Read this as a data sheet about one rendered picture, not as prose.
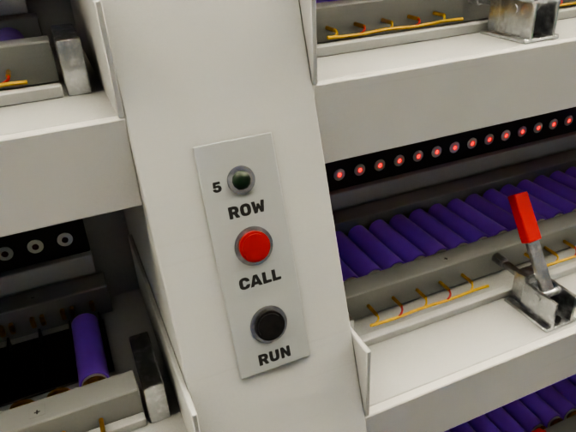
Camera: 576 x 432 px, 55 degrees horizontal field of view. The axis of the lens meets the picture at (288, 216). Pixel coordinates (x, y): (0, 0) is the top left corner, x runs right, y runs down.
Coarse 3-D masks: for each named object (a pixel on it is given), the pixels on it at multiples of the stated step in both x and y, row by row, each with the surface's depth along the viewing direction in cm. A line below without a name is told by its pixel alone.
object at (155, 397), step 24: (48, 264) 41; (72, 264) 41; (0, 288) 40; (24, 288) 41; (144, 288) 38; (120, 312) 42; (144, 312) 42; (24, 336) 40; (120, 336) 39; (144, 336) 35; (168, 336) 32; (120, 360) 37; (144, 360) 33; (168, 360) 32; (72, 384) 35; (144, 384) 31; (168, 384) 35; (0, 408) 34; (144, 408) 33; (168, 408) 32; (192, 408) 27
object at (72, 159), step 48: (0, 0) 37; (96, 0) 23; (0, 48) 28; (48, 48) 29; (96, 48) 27; (0, 96) 27; (48, 96) 28; (96, 96) 28; (0, 144) 23; (48, 144) 24; (96, 144) 25; (0, 192) 24; (48, 192) 25; (96, 192) 26
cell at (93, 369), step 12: (72, 324) 38; (84, 324) 38; (96, 324) 38; (84, 336) 36; (96, 336) 37; (84, 348) 35; (96, 348) 36; (84, 360) 35; (96, 360) 34; (84, 372) 34; (96, 372) 34; (108, 372) 34
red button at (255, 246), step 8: (248, 232) 27; (256, 232) 27; (240, 240) 27; (248, 240) 27; (256, 240) 27; (264, 240) 28; (240, 248) 27; (248, 248) 27; (256, 248) 27; (264, 248) 28; (248, 256) 27; (256, 256) 28; (264, 256) 28
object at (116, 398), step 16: (96, 384) 32; (112, 384) 32; (128, 384) 32; (48, 400) 31; (64, 400) 31; (80, 400) 31; (96, 400) 31; (112, 400) 31; (128, 400) 32; (0, 416) 30; (16, 416) 30; (32, 416) 30; (48, 416) 30; (64, 416) 30; (80, 416) 31; (96, 416) 31; (112, 416) 32; (128, 416) 32
